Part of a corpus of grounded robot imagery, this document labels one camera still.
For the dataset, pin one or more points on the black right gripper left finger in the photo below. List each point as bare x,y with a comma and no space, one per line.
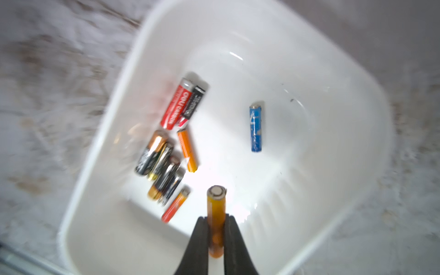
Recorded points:
195,259

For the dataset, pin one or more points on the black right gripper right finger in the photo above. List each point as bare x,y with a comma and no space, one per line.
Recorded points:
236,258

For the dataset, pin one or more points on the orange yellow battery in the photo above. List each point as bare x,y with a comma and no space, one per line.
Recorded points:
216,216

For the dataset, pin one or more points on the orange slim battery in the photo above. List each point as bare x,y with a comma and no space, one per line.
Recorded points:
187,149

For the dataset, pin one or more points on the black yellow battery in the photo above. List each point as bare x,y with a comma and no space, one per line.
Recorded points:
161,161

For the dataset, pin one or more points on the black gold large battery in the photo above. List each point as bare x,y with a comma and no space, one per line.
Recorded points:
150,154

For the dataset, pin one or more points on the blue battery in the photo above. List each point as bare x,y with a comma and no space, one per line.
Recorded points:
255,127

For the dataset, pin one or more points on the red deli battery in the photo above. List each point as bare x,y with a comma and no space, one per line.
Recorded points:
177,104

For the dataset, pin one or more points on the white plastic storage box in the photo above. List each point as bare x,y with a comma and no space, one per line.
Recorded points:
327,136

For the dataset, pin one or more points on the red orange battery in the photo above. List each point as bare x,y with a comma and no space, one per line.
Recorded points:
176,204

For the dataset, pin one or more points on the black silver battery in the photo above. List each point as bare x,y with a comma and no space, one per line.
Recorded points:
172,185

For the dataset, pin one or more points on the black red battery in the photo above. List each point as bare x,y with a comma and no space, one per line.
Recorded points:
194,100

